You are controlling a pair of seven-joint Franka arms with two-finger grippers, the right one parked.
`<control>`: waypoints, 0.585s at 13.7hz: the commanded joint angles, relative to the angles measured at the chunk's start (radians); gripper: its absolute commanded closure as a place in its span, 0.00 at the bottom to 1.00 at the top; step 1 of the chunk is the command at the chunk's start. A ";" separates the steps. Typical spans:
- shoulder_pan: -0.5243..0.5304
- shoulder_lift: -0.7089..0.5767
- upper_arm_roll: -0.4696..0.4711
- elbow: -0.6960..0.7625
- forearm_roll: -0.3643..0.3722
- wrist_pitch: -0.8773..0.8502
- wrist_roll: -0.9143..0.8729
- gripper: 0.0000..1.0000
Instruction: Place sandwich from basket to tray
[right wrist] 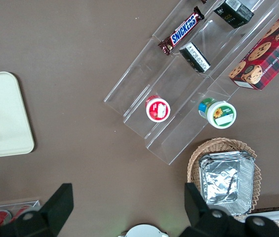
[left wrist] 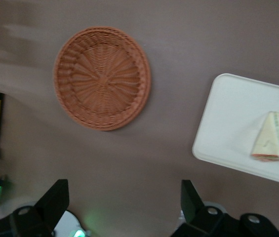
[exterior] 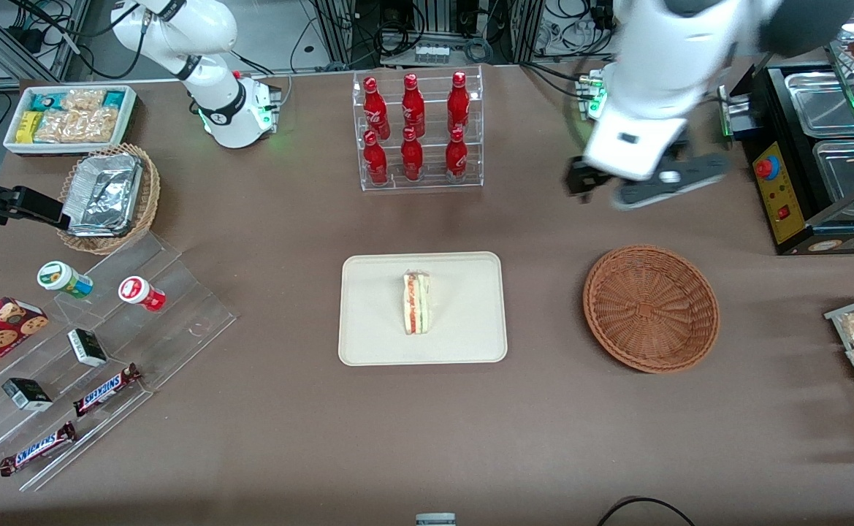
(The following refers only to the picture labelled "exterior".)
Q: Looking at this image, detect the triangle sandwich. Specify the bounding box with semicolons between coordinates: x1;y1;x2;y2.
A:
402;270;432;336

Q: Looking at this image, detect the light wicker basket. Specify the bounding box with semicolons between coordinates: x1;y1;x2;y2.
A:
57;142;161;256

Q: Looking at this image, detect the brown wicker basket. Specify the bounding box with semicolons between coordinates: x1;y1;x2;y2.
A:
582;243;721;375

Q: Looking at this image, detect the beige plastic tray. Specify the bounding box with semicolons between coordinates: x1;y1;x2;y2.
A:
338;251;509;366

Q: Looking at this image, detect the white plastic snack bin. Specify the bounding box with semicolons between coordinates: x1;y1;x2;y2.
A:
3;85;137;156

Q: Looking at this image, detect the yellow snack packet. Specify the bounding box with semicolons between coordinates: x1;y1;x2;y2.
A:
15;110;45;144

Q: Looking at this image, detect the stack of foil containers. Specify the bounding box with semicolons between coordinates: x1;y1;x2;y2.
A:
61;153;144;237

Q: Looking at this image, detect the green lid cup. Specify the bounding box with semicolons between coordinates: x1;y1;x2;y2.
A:
37;260;95;300

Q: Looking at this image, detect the large clear cracker bag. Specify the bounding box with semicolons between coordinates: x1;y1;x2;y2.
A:
34;107;121;144

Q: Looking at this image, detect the grey metal box green light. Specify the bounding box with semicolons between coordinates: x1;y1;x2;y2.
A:
717;83;758;143

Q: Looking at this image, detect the small clear cracker bag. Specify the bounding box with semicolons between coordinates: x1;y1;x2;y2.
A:
57;88;107;115

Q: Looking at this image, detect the red cola bottle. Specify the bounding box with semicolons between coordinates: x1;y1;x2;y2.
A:
402;73;427;139
444;127;469;183
362;76;392;141
446;71;470;137
400;127;424;182
362;131;389;186

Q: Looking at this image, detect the red lid cup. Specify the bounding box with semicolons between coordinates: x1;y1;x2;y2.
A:
118;275;167;313

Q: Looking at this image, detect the clear acrylic bottle rack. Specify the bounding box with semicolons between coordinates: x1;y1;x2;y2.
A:
351;64;485;193

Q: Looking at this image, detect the small black box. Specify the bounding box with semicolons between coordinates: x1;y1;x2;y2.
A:
66;328;109;368
1;377;54;412

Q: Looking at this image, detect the black food warmer machine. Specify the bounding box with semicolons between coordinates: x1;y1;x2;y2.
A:
733;13;854;256

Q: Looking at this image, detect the clear acrylic stepped display stand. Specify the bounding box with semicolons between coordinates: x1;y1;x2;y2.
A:
0;232;238;492

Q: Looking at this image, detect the steel warmer pan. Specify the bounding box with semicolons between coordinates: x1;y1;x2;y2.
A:
812;137;854;202
783;72;854;140

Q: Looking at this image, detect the snickers bar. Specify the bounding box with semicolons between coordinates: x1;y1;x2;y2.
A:
0;421;78;478
72;362;143;418

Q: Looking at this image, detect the aluminium frame shelf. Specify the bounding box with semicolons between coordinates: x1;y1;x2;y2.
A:
0;0;93;87

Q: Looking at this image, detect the black floor cable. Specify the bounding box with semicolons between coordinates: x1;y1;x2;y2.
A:
595;496;697;526

